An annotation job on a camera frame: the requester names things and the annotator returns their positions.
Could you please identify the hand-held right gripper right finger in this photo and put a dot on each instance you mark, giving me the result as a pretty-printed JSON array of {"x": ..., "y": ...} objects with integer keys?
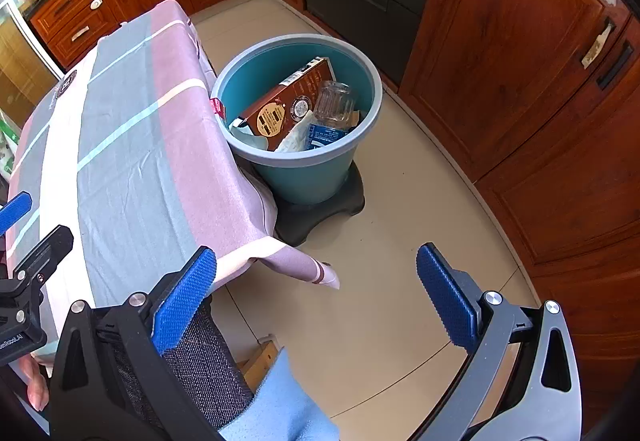
[{"x": 445, "y": 293}]

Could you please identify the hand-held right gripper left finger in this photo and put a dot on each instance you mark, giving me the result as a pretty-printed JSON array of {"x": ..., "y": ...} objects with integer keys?
[{"x": 185, "y": 296}]

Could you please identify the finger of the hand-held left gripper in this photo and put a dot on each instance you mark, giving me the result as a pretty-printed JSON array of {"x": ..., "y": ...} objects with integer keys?
[
  {"x": 45, "y": 248},
  {"x": 15, "y": 213}
]

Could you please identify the teal plastic bin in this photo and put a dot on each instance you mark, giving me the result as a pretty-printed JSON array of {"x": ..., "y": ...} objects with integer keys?
[{"x": 300, "y": 176}]

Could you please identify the brown cardboard box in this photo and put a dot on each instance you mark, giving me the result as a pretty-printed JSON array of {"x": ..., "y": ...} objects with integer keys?
[{"x": 280, "y": 111}]

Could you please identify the clear plastic water bottle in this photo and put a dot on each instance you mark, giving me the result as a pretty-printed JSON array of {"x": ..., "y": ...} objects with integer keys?
[{"x": 335, "y": 106}]

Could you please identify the person's left hand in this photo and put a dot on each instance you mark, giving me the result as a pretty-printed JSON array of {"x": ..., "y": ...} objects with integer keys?
[{"x": 37, "y": 386}]

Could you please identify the person's right leg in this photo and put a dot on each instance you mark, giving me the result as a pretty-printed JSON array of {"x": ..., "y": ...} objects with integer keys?
[{"x": 210, "y": 356}]

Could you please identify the green and white bag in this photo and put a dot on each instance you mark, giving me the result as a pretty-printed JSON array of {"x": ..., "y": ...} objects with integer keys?
[{"x": 7, "y": 146}]

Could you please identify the pink grey plaid tablecloth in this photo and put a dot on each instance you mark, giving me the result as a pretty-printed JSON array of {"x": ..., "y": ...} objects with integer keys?
[{"x": 125, "y": 146}]

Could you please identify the dark grey plastic stool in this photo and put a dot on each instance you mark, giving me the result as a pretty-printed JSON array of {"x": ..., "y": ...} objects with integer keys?
[{"x": 320, "y": 221}]

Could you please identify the light blue garment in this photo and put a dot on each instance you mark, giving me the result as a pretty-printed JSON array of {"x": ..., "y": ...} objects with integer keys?
[{"x": 285, "y": 406}]

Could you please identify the glass sliding door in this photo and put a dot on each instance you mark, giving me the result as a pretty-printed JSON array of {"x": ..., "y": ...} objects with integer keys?
[{"x": 20, "y": 46}]

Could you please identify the wooden drawer unit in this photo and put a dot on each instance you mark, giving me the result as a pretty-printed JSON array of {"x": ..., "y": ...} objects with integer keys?
[{"x": 65, "y": 21}]

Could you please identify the wooden chair frame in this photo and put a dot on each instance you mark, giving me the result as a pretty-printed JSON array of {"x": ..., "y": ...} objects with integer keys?
[{"x": 260, "y": 358}]

